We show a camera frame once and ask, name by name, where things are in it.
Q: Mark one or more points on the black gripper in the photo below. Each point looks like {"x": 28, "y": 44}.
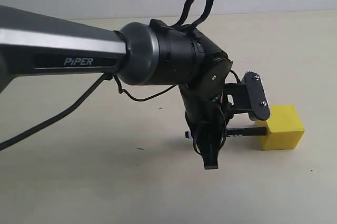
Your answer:
{"x": 207, "y": 120}

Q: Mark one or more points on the black and white whiteboard marker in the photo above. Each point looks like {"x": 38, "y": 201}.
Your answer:
{"x": 242, "y": 132}

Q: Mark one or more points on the yellow foam cube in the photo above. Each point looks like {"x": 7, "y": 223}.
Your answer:
{"x": 284, "y": 128}

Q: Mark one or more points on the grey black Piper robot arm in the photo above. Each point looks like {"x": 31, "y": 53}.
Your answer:
{"x": 155, "y": 54}

